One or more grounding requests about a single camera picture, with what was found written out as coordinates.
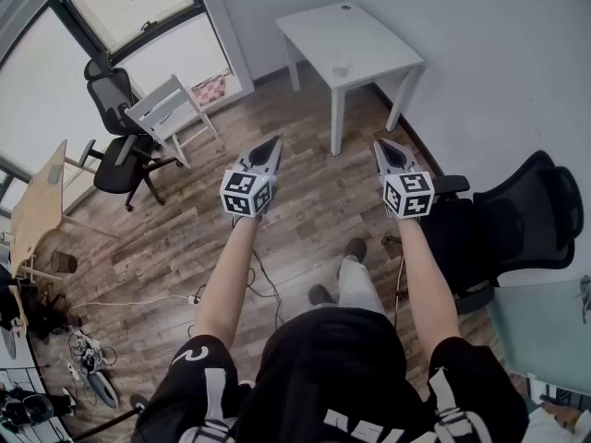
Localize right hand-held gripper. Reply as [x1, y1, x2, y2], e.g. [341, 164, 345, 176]
[373, 138, 437, 222]

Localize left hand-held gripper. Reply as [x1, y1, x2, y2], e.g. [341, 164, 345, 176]
[219, 135, 284, 223]

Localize person's right forearm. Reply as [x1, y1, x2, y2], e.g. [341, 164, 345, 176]
[395, 217, 462, 364]

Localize person's left forearm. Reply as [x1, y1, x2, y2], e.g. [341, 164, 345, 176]
[192, 217, 260, 354]

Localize pink checkered bag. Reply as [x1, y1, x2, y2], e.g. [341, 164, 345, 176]
[191, 72, 228, 108]

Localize person's right dark shoe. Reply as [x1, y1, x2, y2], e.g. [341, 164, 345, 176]
[344, 237, 368, 265]

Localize person's dark shoe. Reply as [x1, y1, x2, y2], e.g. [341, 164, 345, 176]
[308, 283, 334, 306]
[344, 237, 368, 265]

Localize white wooden chair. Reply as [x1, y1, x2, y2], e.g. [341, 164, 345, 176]
[123, 73, 226, 170]

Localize black padded office chair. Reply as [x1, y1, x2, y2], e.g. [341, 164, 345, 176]
[417, 150, 585, 316]

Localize white table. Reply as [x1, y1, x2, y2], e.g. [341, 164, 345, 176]
[275, 1, 426, 157]

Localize person's grey trousers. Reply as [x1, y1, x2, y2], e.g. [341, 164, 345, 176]
[336, 255, 387, 316]

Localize black mesh office chair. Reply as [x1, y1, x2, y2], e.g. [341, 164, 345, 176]
[78, 56, 184, 212]

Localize person's left dark shoe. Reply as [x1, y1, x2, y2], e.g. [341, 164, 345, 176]
[308, 283, 334, 306]

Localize black framed window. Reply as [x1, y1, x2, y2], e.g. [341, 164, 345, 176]
[0, 0, 232, 211]

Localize person's black t-shirt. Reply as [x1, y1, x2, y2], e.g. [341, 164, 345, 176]
[131, 306, 530, 443]

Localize frosted glass panel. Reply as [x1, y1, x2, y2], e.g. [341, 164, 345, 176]
[487, 274, 591, 396]

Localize light wooden desk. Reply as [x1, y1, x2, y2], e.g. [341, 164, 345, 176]
[8, 138, 119, 283]

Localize black round-base stand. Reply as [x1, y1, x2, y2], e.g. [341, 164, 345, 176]
[68, 393, 151, 443]

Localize spare grey gripper device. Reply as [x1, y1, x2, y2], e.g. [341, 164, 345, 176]
[76, 366, 120, 410]

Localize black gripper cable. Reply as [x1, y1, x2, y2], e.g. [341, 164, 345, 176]
[233, 214, 283, 329]

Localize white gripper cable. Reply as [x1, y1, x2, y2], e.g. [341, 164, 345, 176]
[392, 254, 407, 329]

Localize white power strip cable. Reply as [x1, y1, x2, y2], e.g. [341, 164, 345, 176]
[68, 294, 190, 316]

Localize black wire wastebasket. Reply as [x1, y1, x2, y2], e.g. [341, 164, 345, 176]
[49, 249, 78, 275]

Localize black camera equipment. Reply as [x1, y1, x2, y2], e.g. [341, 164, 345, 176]
[0, 385, 78, 433]

